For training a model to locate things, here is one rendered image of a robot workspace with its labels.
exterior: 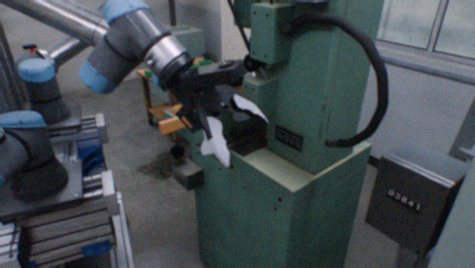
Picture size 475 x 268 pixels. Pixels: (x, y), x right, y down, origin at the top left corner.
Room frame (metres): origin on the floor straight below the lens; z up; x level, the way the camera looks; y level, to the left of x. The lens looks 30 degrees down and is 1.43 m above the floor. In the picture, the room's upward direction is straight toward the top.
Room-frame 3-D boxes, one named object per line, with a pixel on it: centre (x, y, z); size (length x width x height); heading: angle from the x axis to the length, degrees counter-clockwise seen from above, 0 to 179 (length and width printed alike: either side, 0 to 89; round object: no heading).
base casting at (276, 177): (1.14, -0.15, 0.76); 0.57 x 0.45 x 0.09; 40
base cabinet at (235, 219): (1.15, -0.15, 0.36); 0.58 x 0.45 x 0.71; 40
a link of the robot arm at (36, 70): (1.26, 0.78, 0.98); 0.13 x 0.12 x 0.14; 38
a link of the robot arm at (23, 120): (0.79, 0.59, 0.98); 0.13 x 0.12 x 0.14; 175
